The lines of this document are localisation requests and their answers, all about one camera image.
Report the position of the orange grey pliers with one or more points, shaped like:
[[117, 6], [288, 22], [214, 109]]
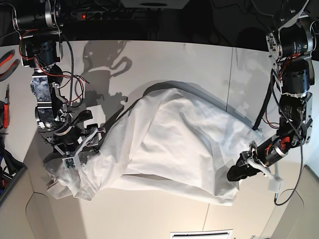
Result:
[[6, 60]]

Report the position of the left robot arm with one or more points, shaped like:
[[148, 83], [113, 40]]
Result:
[[291, 40]]

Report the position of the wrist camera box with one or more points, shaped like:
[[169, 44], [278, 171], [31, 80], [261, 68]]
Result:
[[70, 162], [275, 185]]

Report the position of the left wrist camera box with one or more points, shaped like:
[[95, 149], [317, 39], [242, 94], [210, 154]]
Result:
[[275, 185]]

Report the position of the black bag at left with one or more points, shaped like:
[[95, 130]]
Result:
[[10, 170]]

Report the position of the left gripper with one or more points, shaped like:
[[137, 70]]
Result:
[[264, 155]]

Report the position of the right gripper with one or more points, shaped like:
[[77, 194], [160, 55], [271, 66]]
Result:
[[72, 139]]

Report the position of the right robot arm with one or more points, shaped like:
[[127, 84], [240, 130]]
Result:
[[40, 48]]

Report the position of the white vent grille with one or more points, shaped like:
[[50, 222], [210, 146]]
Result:
[[222, 234]]

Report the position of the black power strip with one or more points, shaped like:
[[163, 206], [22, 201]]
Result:
[[103, 15]]

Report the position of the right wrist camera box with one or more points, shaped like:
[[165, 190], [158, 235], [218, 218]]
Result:
[[70, 162]]

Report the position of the red handled cutter tool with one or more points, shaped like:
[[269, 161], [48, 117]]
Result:
[[6, 109]]

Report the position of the white t-shirt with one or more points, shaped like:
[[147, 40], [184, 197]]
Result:
[[170, 140]]

